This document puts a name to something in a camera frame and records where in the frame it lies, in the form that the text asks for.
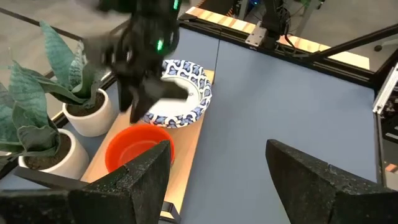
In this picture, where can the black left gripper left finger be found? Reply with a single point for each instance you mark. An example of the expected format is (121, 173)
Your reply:
(109, 202)

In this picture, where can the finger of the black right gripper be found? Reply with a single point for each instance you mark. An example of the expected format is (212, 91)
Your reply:
(141, 102)
(172, 92)

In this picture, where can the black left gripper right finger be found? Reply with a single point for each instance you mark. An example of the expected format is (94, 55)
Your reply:
(326, 196)

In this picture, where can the blue patterned paper bowl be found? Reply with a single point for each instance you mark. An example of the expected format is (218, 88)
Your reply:
(192, 109)

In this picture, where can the orange plastic bowl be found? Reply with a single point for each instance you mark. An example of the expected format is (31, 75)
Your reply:
(130, 146)

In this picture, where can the snake plant in white pot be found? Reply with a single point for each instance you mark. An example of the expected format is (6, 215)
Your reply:
(90, 118)
(31, 124)

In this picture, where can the aluminium extrusion rail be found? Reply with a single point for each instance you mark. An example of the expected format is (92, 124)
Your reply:
(385, 90)

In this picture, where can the black diagonal frame bar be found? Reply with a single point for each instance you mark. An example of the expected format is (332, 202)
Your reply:
(357, 40)

